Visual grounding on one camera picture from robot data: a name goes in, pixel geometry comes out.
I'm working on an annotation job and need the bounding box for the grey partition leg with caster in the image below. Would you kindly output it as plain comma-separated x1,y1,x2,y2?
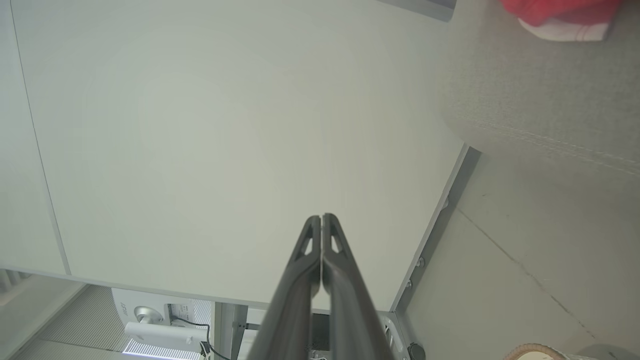
377,310,416,360

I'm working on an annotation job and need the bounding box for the white perforated laundry basket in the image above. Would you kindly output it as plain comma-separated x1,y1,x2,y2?
502,343,576,360

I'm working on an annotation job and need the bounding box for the short grey partition foot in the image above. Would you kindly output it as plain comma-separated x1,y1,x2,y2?
375,0,457,23

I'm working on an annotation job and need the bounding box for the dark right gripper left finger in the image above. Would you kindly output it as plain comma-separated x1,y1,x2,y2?
247,215,322,360

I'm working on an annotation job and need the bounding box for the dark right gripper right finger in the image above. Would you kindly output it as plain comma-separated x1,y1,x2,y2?
321,213,396,360

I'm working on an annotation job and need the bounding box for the black computer cable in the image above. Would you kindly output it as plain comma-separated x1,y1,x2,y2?
172,316,226,360

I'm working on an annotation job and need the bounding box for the white metal frame post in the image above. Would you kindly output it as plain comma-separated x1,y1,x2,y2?
212,301,249,360

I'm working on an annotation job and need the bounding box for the white desktop computer case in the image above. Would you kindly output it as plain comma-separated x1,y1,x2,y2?
111,288,213,351

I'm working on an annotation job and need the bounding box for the red and white garment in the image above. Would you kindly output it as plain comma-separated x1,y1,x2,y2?
500,0,623,42

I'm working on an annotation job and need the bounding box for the grey fabric sofa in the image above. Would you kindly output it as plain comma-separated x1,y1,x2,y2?
430,0,640,176

